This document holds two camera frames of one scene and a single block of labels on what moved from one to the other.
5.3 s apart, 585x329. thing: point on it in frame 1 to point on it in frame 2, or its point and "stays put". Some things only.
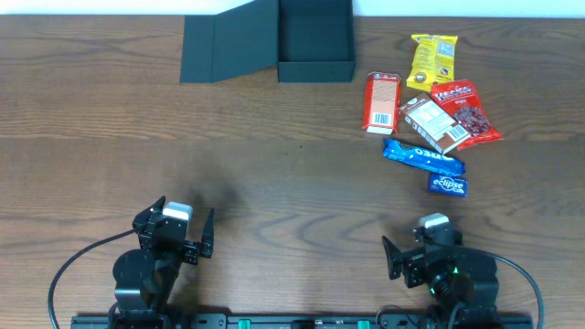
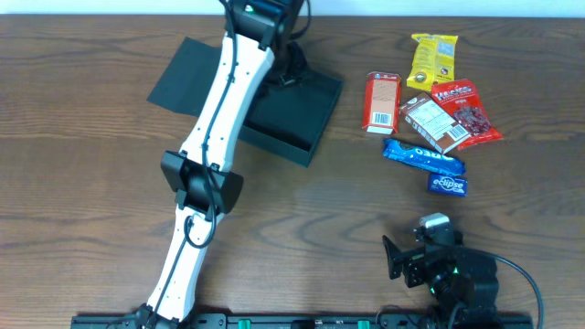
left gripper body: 189,254 to 290,65
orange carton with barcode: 381,102 stays put
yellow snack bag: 433,61 stays put
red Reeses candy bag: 459,99 stays put
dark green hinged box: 309,41 to 286,120
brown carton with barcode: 430,120 stays put
